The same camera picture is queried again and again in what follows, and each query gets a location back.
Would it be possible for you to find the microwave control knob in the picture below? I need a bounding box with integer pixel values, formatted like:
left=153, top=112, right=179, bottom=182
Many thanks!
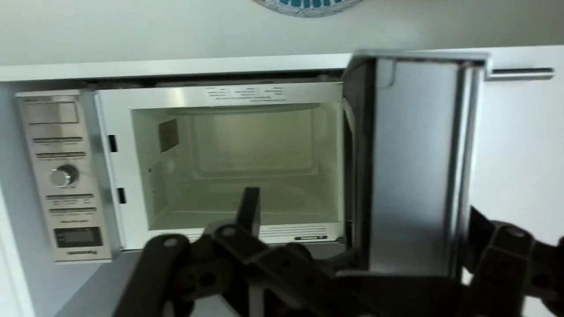
left=47, top=163, right=81, bottom=189

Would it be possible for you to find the steel microwave door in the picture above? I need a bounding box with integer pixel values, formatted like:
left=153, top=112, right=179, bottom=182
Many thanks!
left=341, top=49, right=489, bottom=277

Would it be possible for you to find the steel cabinet handle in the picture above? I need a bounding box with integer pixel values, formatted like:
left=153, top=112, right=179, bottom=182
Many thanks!
left=488, top=66, right=555, bottom=80

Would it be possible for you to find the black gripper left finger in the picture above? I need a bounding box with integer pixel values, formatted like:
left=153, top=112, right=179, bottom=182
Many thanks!
left=110, top=186, right=377, bottom=317

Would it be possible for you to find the white upper cabinet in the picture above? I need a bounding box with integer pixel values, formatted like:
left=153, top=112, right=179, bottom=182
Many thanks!
left=468, top=43, right=564, bottom=248

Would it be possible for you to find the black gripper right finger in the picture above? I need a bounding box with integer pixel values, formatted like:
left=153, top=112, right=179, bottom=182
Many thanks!
left=463, top=204, right=564, bottom=317

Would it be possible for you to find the blue patterned decorative plate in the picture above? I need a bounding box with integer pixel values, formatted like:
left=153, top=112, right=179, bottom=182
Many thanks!
left=251, top=0, right=363, bottom=17

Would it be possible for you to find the steel built-in microwave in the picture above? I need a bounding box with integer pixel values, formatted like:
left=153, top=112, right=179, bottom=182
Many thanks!
left=14, top=54, right=377, bottom=265

